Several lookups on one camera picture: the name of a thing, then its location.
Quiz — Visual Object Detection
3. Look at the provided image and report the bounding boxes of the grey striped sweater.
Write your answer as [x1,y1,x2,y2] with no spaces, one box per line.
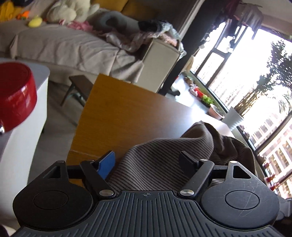
[108,121,257,192]

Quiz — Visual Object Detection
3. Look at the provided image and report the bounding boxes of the pile of clothes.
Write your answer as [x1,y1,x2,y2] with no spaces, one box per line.
[97,20,187,59]

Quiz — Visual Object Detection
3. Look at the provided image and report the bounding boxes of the pink basin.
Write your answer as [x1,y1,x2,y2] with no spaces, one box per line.
[208,104,225,121]

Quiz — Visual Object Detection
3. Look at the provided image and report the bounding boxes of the white plant pot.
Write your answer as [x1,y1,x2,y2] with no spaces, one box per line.
[222,107,243,131]

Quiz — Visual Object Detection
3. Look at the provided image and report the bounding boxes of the green plant tray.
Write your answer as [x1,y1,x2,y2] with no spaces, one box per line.
[201,95,214,108]

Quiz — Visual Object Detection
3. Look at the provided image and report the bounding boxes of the white side cabinet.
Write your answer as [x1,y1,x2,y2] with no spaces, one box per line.
[1,60,50,221]

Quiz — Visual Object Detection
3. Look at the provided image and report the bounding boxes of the dark wooden stool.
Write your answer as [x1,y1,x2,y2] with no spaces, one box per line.
[60,75,93,107]

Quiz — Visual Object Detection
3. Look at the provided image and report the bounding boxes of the red round container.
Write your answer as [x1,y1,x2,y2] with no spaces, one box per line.
[1,62,37,133]

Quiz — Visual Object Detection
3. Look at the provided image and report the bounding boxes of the beige covered sofa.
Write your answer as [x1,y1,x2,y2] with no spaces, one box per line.
[0,0,183,92]

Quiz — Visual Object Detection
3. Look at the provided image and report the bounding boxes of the tall bamboo plant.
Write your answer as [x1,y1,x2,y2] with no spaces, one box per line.
[235,40,291,116]

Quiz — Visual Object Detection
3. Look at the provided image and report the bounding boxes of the grey plush pillow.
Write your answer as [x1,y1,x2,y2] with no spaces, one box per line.
[88,11,140,36]

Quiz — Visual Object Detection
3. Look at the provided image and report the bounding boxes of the small yellow lemon toy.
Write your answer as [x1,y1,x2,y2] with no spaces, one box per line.
[27,17,43,28]

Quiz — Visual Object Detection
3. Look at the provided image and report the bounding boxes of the cream plush duck toy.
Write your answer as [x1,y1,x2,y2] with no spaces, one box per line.
[47,0,100,24]

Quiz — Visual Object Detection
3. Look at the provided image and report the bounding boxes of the yellow sofa cushion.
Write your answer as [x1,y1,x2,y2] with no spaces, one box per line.
[91,0,148,17]

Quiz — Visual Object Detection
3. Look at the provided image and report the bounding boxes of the orange plush toy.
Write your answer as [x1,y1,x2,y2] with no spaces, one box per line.
[16,11,30,20]

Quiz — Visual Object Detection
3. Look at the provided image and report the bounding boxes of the yellow plush toy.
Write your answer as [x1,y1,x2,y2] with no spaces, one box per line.
[0,1,23,23]

